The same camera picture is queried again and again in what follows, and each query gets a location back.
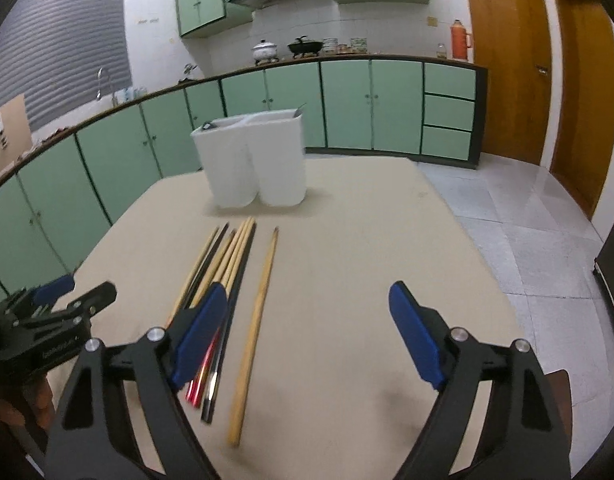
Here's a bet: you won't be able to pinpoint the grey window blind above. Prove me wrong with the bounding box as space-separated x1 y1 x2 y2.
0 0 132 130

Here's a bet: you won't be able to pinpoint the black wok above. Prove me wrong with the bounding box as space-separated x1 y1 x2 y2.
287 36 323 58

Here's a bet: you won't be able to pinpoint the orange red patterned chopstick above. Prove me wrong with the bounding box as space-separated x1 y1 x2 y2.
214 217 254 286

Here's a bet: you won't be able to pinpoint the black chopstick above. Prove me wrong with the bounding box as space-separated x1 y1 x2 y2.
200 219 256 426

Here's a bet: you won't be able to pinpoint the white twin utensil holder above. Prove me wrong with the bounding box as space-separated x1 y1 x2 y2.
191 108 307 209

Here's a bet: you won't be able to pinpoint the white cooking pot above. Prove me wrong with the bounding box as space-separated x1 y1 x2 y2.
252 40 280 66

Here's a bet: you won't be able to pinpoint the plain bamboo chopstick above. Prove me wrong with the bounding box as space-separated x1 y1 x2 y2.
226 226 280 448

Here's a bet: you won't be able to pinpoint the dark thin chopstick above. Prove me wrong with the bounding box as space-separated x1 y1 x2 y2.
181 223 229 309

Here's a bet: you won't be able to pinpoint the wooden door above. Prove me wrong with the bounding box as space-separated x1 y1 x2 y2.
468 0 552 165
550 0 614 217

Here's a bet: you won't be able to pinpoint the red-handled chopstick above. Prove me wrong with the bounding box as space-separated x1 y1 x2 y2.
185 328 222 408

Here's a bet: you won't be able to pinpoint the metal spoon in holder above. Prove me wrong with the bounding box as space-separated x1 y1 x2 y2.
293 103 307 117

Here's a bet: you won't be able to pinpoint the green lower kitchen cabinets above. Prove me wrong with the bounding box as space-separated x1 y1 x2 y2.
0 55 488 300

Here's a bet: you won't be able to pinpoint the chrome sink faucet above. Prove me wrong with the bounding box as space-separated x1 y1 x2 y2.
95 66 118 107

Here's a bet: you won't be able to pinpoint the person's left hand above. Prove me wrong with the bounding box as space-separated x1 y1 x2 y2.
0 375 55 437

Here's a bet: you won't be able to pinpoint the orange thermos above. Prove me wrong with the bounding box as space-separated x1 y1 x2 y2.
450 20 473 62

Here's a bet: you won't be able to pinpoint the small glass jar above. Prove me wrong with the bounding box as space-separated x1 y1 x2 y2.
436 44 448 60

